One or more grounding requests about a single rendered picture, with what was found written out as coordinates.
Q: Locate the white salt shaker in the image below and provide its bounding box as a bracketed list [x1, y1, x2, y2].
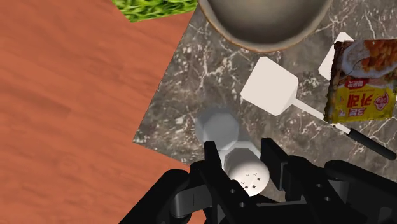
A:
[194, 113, 270, 197]

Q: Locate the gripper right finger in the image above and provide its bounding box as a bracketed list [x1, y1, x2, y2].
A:
[260, 137, 397, 224]

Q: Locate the green grass patterned mat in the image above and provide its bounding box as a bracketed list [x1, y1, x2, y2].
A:
[111, 0, 199, 23]

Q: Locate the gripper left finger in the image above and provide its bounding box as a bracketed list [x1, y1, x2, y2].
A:
[118, 141, 258, 224]

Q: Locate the large grey bowl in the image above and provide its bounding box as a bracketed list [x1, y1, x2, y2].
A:
[197, 0, 334, 53]

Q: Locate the white spatula with black handle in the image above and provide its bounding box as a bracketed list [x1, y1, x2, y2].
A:
[240, 56, 397, 162]

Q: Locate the yellow instant noodle packet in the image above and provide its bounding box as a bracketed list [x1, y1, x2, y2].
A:
[323, 39, 397, 125]

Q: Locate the white flat spatula blade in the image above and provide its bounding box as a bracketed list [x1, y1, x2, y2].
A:
[317, 32, 355, 81]

